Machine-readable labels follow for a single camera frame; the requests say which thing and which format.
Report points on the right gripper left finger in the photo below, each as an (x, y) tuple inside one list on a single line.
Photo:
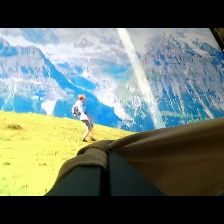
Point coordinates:
[(80, 182)]

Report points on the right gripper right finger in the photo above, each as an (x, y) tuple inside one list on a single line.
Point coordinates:
[(131, 180)]

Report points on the brown garment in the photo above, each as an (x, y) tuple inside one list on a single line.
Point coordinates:
[(180, 160)]

